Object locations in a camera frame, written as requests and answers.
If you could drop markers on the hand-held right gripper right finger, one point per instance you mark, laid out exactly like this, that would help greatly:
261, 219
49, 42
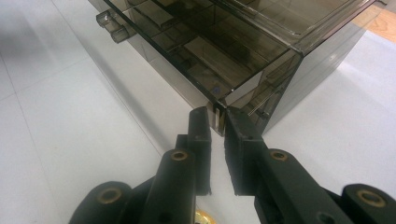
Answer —
241, 161

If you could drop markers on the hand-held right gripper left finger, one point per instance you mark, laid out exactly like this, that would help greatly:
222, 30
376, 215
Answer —
200, 161

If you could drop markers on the round yellow cartoon badge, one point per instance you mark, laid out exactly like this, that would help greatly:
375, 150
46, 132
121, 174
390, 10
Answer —
204, 218

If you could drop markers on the smoked transparent compartment drawer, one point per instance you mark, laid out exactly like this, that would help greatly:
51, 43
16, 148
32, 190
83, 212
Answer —
199, 53

